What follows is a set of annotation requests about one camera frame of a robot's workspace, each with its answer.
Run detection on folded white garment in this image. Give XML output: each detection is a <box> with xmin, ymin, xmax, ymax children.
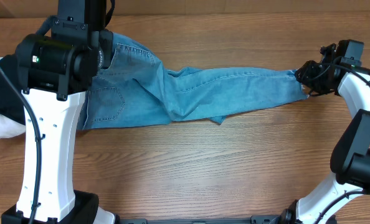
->
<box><xmin>0</xmin><ymin>114</ymin><xmax>26</xmax><ymax>139</ymax></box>

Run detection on folded black garment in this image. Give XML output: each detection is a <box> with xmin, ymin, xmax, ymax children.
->
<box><xmin>0</xmin><ymin>55</ymin><xmax>25</xmax><ymax>124</ymax></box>

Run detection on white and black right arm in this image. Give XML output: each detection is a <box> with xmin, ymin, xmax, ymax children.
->
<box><xmin>273</xmin><ymin>39</ymin><xmax>370</xmax><ymax>224</ymax></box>

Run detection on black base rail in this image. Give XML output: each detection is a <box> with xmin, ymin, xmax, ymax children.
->
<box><xmin>119</xmin><ymin>215</ymin><xmax>280</xmax><ymax>224</ymax></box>

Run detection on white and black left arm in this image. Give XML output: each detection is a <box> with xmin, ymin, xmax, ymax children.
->
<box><xmin>1</xmin><ymin>0</ymin><xmax>120</xmax><ymax>224</ymax></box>

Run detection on light blue denim jeans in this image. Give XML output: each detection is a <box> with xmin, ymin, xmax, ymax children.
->
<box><xmin>77</xmin><ymin>34</ymin><xmax>307</xmax><ymax>130</ymax></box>

